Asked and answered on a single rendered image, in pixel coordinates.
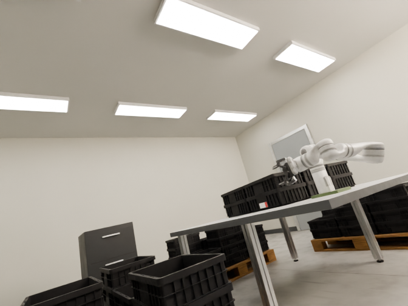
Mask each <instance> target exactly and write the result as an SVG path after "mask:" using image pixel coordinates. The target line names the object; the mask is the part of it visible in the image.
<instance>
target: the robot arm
mask: <svg viewBox="0 0 408 306"><path fill-rule="evenodd" d="M361 151H362V156H361V155H358V154H359V153H360V152H361ZM300 155H301V156H299V157H296V158H295V159H292V158H291V157H287V158H282V159H280V160H277V161H276V163H277V165H275V166H273V168H272V169H276V168H278V167H280V168H282V171H283V172H284V175H285V180H284V182H281V183H279V185H284V184H286V185H287V186H290V185H292V184H293V183H295V182H296V181H297V179H296V178H295V177H294V176H295V175H296V174H298V173H300V172H302V171H304V170H306V169H308V168H309V169H310V172H311V175H312V177H313V180H314V183H315V185H316V187H317V190H318V193H319V194H323V193H326V192H330V191H334V190H335V187H334V185H333V182H332V180H331V178H330V176H328V174H327V171H326V169H325V166H324V164H323V160H324V161H326V162H330V161H333V160H340V161H354V162H364V163H376V164H378V163H382V162H383V161H384V156H385V145H384V143H381V142H379V141H367V142H360V143H337V144H334V142H333V141H332V140H331V139H329V138H325V139H323V140H321V141H319V142H318V143H317V144H311V145H306V146H303V147H302V148H301V150H300ZM280 162H285V164H284V165H282V164H280ZM291 177H292V179H291V181H290V182H289V180H290V178H291Z"/></svg>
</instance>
